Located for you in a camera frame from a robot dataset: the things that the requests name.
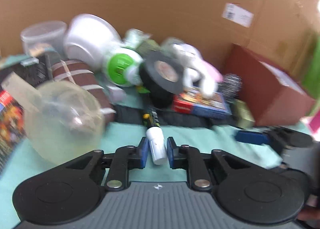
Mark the dark textured pad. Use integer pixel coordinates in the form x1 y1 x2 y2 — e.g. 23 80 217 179
0 53 55 87

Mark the steel wool scrubber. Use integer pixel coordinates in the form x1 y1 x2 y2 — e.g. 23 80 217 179
220 73 243 100

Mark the green and white round gadget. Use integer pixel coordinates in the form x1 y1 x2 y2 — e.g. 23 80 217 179
101 46 144 89

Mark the white bowl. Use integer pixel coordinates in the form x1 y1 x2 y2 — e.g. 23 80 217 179
63 13 123 71

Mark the colourful booklet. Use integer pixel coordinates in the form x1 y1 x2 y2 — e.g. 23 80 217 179
0 88 27 177

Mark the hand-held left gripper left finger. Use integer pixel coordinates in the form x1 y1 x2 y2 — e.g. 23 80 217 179
66 137 148 192

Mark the white plush toy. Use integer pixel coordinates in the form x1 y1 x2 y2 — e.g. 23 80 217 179
160 36 223 97

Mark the black marker pen white cap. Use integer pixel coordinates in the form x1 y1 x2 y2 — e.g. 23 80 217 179
142 108 167 166

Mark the teal table cloth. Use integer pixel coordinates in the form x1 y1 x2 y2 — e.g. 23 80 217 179
0 53 320 229

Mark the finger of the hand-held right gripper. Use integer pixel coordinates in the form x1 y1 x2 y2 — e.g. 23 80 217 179
235 126 314 150

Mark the green fabric bag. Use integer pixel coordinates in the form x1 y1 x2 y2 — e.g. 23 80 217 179
301 33 320 117

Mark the blue card box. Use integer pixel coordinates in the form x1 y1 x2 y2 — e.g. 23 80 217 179
172 86 232 120

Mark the large brown cardboard sheet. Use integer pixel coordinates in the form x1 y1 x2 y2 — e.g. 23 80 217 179
0 0 320 99

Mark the black tape roll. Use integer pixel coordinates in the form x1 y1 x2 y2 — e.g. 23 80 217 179
139 50 186 96

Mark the green and white packet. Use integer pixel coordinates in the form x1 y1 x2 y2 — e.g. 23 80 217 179
124 28 160 53

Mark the white shipping label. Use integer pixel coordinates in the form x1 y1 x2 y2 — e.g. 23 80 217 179
222 3 254 28

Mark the small olive green box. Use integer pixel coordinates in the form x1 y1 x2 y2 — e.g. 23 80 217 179
232 99 256 129

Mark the brown striped cloth roll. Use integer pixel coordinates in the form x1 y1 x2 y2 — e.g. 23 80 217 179
51 58 117 125

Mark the red-brown cardboard box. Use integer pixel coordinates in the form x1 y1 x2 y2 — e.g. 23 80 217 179
222 43 317 127

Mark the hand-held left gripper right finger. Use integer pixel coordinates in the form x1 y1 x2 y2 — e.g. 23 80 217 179
166 137 253 192

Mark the clear plastic container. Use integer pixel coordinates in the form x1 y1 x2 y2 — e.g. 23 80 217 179
20 21 68 57

